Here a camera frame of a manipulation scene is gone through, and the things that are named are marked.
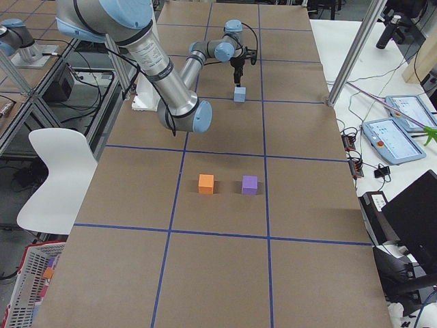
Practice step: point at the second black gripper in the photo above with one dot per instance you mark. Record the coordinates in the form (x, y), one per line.
(236, 63)

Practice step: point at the light blue foam block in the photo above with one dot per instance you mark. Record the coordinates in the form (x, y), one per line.
(239, 94)

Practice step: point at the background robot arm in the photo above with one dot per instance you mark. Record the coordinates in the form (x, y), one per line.
(18, 43)

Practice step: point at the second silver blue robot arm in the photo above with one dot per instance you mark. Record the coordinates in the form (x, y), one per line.
(129, 24)

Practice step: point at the purple foam block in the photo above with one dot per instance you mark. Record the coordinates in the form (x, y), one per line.
(249, 185)

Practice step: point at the orange foam block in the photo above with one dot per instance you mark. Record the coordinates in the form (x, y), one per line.
(206, 184)

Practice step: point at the orange terminal connector block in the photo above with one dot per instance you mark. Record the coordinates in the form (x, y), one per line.
(348, 141)

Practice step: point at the near blue teach pendant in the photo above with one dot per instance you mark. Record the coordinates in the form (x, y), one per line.
(392, 142)

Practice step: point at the blue teach pendant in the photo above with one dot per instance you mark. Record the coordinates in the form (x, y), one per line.
(392, 142)
(413, 107)

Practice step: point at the far blue teach pendant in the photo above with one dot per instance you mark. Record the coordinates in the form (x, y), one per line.
(413, 107)

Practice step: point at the white plastic chair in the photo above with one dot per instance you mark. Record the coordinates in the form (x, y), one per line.
(54, 206)

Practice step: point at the grabber stick with green tip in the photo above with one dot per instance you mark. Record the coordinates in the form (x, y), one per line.
(430, 132)

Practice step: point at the black laptop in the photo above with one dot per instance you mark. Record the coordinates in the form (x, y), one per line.
(412, 215)

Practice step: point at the white perforated basket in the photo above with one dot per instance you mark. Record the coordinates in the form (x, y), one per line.
(31, 281)

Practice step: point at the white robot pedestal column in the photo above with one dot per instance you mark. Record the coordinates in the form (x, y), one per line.
(146, 97)

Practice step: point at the aluminium frame post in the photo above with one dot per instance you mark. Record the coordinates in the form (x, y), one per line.
(375, 9)

